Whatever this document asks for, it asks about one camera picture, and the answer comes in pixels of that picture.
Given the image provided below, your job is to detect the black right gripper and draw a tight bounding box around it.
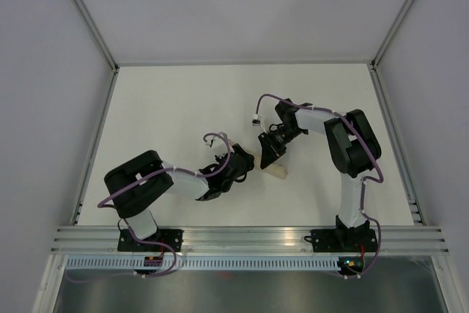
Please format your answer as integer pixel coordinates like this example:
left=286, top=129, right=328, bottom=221
left=258, top=125, right=304, bottom=169

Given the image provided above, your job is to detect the beige cloth napkin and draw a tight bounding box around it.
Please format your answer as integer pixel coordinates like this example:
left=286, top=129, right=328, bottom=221
left=254, top=155, right=288, bottom=180

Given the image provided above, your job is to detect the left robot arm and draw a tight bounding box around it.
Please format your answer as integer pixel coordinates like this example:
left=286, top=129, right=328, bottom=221
left=98, top=144, right=255, bottom=251

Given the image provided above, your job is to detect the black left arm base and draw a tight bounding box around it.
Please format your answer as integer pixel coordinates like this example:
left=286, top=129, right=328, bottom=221
left=117, top=229, right=183, bottom=252

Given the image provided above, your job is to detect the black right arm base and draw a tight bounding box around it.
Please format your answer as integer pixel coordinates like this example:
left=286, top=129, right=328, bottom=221
left=303, top=228, right=378, bottom=254

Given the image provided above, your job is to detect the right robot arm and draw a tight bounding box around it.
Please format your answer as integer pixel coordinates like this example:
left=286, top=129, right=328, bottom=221
left=258, top=94, right=384, bottom=251

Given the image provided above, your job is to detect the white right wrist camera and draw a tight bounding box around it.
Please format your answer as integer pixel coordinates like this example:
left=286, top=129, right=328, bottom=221
left=251, top=114, right=265, bottom=129

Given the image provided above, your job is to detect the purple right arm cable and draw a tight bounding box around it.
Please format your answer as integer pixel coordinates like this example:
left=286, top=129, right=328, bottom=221
left=254, top=93, right=385, bottom=280

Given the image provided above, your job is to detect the aluminium front rail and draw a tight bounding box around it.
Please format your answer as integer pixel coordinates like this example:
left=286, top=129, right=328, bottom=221
left=49, top=225, right=449, bottom=256

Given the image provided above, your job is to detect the white slotted cable duct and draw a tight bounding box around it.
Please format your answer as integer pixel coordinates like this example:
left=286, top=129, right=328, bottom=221
left=66, top=255, right=339, bottom=271

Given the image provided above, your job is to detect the right aluminium frame post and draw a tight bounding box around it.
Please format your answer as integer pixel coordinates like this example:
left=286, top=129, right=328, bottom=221
left=369, top=0, right=417, bottom=70

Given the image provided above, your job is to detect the aluminium frame post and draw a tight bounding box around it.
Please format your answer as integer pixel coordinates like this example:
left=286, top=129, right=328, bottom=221
left=71, top=0, right=119, bottom=73
left=369, top=0, right=417, bottom=70

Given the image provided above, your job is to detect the left aluminium frame post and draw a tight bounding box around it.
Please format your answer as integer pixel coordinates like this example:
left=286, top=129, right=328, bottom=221
left=71, top=0, right=119, bottom=73

